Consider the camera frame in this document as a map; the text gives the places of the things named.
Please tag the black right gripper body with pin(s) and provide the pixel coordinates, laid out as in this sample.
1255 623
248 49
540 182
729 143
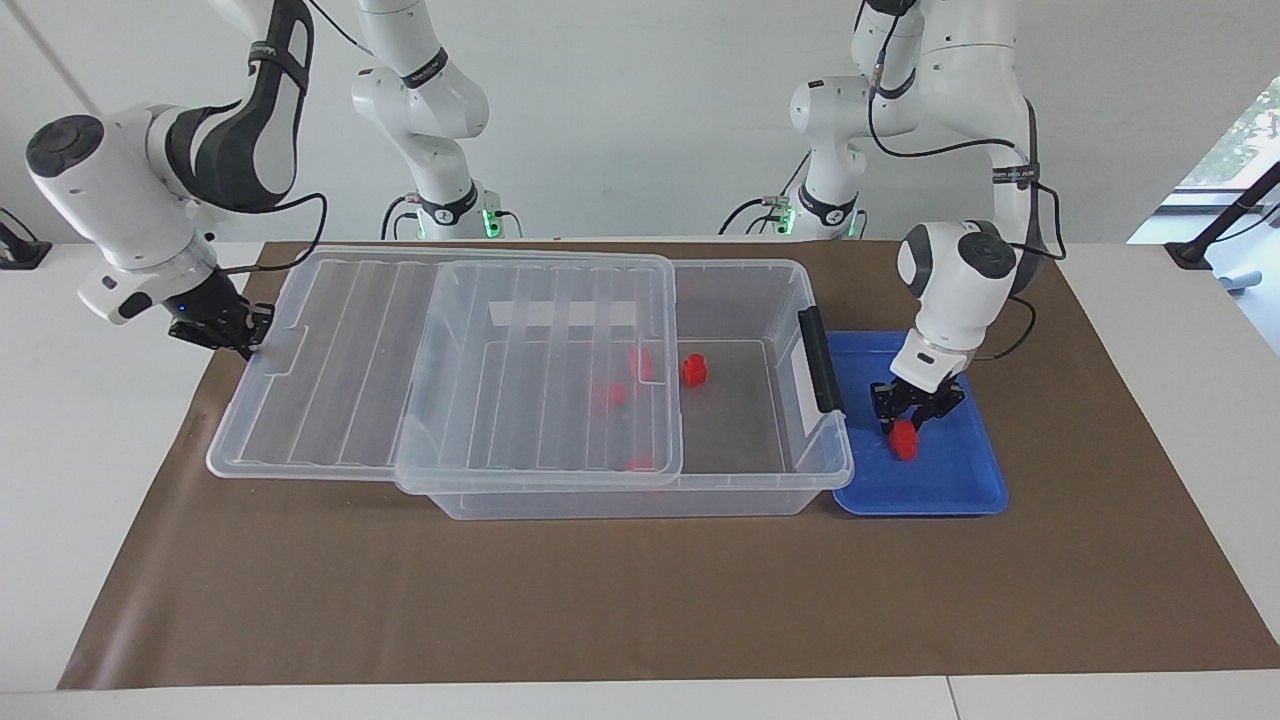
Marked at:
210 315

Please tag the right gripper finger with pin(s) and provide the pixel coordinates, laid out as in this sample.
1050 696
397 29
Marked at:
249 345
262 318

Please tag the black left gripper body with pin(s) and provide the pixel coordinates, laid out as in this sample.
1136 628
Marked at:
920 400

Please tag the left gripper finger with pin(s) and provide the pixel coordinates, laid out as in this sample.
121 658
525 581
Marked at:
883 410
935 412

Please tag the red block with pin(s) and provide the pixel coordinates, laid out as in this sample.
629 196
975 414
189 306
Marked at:
694 370
640 362
610 393
640 463
905 440

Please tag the clear ribbed box lid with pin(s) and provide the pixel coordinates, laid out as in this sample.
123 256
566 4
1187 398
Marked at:
320 380

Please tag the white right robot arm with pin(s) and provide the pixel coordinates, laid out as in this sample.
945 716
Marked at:
100 200

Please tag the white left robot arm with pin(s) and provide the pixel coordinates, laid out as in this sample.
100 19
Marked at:
960 290

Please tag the blue plastic tray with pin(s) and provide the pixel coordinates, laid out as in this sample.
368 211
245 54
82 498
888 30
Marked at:
960 480

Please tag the clear plastic storage box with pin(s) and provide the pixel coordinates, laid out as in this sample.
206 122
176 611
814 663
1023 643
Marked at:
740 420

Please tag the black desk object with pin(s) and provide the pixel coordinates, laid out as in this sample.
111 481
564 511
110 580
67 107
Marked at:
20 252

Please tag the green status light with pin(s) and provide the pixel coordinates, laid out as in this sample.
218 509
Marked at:
783 210
490 222

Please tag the black stand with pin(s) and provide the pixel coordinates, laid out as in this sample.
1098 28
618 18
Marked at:
1190 252

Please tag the brown paper table mat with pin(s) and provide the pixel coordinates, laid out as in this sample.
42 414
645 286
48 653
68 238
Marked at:
640 600

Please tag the pale blue object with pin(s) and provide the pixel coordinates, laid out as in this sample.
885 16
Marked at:
1245 278

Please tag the window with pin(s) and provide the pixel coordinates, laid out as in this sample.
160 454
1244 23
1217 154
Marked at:
1250 130

